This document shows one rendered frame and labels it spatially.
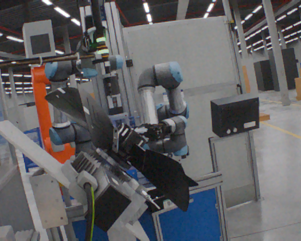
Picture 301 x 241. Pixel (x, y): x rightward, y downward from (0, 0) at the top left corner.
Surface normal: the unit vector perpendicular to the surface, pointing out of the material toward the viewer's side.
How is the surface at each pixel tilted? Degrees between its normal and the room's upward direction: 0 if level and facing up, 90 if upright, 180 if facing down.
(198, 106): 90
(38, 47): 90
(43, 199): 90
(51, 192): 90
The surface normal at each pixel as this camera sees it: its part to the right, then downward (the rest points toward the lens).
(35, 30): 0.41, 0.00
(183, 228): 0.21, 0.04
